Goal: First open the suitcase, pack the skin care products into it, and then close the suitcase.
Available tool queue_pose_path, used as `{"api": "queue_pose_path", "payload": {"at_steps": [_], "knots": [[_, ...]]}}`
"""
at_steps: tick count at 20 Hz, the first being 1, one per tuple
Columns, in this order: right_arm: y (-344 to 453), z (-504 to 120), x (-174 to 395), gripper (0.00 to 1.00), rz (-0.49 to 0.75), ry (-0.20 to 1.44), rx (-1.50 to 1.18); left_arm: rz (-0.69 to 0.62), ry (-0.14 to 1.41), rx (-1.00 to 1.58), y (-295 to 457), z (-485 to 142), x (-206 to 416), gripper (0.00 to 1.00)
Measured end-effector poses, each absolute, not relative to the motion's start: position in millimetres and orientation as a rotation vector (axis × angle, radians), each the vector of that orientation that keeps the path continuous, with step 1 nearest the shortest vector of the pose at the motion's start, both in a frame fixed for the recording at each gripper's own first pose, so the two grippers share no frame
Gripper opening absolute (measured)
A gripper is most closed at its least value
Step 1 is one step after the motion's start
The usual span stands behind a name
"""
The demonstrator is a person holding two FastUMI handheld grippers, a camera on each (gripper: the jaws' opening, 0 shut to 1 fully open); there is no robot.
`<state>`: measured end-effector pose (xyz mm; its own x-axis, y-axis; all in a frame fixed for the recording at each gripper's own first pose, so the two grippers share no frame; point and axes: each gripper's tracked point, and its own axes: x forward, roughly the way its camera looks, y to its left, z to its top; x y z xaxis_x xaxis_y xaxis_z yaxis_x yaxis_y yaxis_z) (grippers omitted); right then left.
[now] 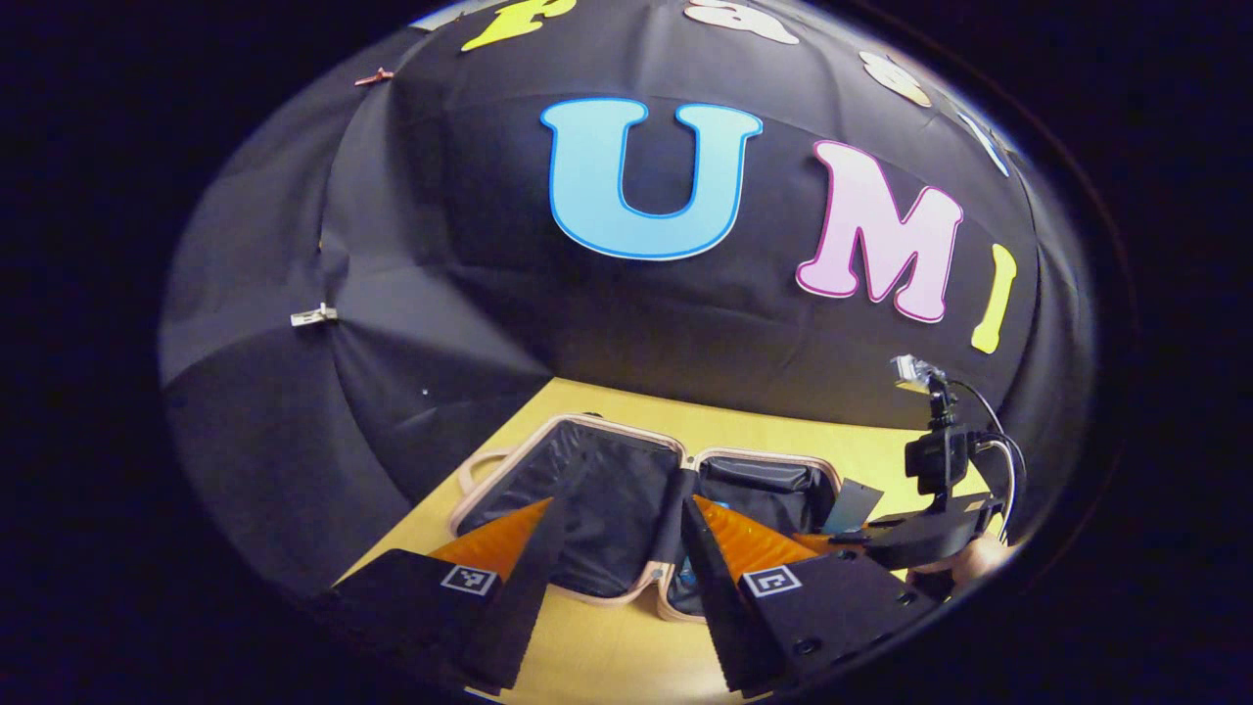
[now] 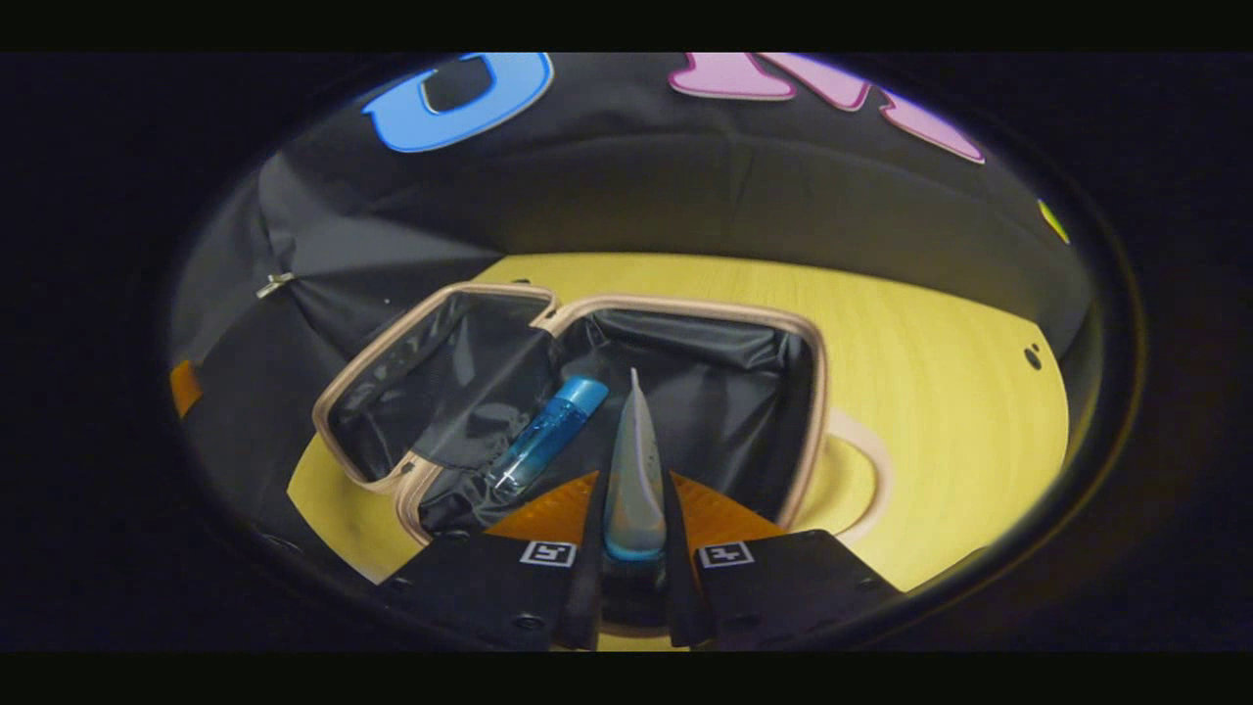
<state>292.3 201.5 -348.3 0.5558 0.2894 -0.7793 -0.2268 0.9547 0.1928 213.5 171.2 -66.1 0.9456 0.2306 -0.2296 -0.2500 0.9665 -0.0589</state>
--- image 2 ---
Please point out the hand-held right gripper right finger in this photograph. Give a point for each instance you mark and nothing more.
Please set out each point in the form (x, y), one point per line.
(680, 578)

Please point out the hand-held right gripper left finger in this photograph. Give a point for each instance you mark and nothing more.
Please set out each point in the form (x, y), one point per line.
(582, 578)

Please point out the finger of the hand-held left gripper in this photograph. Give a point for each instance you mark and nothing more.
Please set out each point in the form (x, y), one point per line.
(184, 387)

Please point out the white and blue tube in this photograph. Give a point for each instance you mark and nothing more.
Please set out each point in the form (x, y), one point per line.
(634, 480)

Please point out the blue capped teal bottle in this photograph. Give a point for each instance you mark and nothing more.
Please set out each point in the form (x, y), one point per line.
(548, 431)

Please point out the beige suitcase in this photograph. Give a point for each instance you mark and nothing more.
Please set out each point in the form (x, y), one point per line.
(724, 411)

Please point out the silver metal clip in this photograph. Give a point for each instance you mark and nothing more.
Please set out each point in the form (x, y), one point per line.
(274, 285)

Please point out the black backdrop cloth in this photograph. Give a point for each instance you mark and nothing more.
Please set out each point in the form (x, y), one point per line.
(685, 186)

